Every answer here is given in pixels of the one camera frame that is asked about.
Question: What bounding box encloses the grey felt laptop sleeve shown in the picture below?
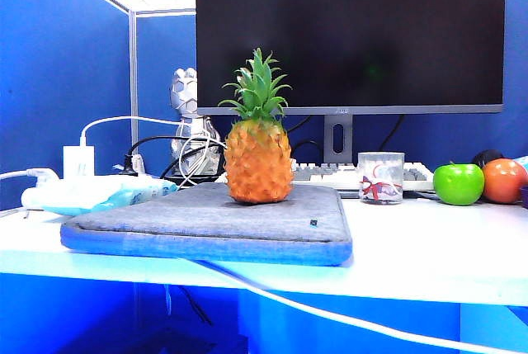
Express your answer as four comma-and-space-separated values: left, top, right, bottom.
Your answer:
59, 182, 355, 267

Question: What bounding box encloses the white plug with cable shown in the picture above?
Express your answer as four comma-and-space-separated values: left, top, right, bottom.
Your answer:
0, 168, 60, 188

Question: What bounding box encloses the blue white tissue pack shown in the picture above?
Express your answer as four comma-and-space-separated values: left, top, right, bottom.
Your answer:
42, 178, 179, 217

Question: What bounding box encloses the silver robot figurine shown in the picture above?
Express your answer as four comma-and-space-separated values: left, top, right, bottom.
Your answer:
169, 68, 224, 177

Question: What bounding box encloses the green plastic apple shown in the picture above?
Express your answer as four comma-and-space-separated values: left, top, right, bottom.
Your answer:
432, 162, 486, 206

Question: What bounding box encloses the white power strip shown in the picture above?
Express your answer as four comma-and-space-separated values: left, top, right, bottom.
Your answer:
20, 175, 137, 210

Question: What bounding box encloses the clear plastic jar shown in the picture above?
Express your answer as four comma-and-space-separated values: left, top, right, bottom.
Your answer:
356, 151, 405, 205

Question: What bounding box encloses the grey partition post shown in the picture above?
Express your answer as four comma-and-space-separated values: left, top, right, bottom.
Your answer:
128, 9, 139, 153

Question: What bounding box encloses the black power plug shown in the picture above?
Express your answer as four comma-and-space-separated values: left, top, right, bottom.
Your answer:
122, 153, 139, 177

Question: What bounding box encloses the dark round fruit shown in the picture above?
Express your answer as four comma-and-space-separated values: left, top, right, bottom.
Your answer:
471, 149, 505, 170

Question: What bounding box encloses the plastic pineapple with green crown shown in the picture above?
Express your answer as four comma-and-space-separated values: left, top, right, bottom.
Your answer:
217, 47, 295, 205

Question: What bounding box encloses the long white cable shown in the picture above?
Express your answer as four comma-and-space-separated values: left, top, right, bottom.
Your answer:
181, 258, 528, 354

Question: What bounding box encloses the thick black power cable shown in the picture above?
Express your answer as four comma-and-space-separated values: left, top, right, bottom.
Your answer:
127, 135, 226, 180

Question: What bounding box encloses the thin black monitor cable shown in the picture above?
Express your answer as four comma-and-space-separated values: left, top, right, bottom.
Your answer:
378, 116, 405, 153

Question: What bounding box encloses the white and grey keyboard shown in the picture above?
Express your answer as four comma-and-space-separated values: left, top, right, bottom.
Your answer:
290, 158, 436, 201

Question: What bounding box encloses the white charger adapter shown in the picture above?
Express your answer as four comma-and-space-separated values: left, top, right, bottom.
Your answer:
62, 145, 96, 180

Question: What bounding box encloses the white charger cable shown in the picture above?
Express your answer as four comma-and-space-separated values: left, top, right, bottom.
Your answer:
79, 116, 228, 190

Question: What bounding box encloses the black computer monitor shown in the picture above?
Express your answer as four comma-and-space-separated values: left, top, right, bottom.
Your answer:
195, 0, 507, 117

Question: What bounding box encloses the orange red round fruit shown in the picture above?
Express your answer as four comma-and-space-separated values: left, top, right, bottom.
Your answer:
481, 158, 528, 205

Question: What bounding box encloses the grey monitor stand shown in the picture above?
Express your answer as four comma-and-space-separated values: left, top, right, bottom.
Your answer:
323, 115, 355, 166

